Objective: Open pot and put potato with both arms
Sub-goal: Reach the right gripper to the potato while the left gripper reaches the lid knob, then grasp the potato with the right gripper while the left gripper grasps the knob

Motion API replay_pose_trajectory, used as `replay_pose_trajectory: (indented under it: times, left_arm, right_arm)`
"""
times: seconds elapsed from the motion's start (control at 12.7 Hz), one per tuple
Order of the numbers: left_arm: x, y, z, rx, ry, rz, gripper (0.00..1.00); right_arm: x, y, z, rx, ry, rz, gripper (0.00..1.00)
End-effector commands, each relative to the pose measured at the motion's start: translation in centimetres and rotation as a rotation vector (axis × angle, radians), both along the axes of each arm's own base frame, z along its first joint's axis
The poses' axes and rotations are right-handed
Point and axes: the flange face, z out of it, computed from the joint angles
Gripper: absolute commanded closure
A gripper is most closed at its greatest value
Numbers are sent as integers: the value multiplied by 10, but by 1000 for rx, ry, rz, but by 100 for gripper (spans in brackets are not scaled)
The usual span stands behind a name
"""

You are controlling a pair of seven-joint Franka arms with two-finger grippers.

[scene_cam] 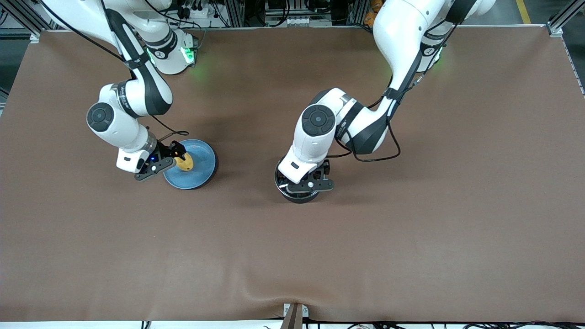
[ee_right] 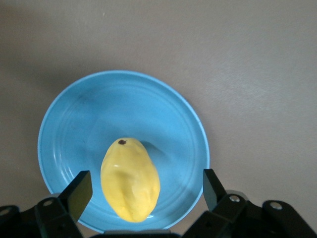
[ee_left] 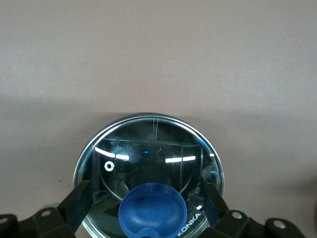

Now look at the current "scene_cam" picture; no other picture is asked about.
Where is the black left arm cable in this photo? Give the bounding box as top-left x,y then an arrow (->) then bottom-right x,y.
336,18 -> 462,163

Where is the black pot with blue handle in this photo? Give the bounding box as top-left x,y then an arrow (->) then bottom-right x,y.
274,158 -> 326,204

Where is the blue round plate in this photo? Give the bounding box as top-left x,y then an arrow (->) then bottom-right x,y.
163,139 -> 218,190

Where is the brown table cover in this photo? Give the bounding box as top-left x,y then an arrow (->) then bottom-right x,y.
0,27 -> 585,323

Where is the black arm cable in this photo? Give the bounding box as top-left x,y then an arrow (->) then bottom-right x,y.
41,0 -> 189,142
336,18 -> 462,163

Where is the aluminium frame profile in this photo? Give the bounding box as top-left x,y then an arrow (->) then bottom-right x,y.
0,0 -> 70,42
546,0 -> 585,37

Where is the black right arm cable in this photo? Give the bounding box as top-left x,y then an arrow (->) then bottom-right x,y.
41,0 -> 189,142

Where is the bag of orange buns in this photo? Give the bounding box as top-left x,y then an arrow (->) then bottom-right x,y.
364,0 -> 383,27

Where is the white power strip with plugs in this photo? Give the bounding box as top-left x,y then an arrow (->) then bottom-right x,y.
176,0 -> 215,19

